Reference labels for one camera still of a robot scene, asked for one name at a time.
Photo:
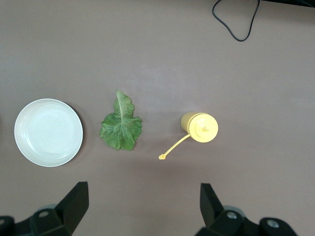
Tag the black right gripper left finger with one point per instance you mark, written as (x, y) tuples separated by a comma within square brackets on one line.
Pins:
[(66, 216)]

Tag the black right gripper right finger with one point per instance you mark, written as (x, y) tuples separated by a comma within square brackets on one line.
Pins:
[(216, 221)]

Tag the yellow squeeze sauce bottle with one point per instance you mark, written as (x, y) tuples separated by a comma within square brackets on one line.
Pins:
[(201, 127)]

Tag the green lettuce leaf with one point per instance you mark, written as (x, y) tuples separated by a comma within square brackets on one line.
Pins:
[(121, 130)]

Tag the cream white round plate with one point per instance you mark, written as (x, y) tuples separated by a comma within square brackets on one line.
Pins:
[(49, 132)]

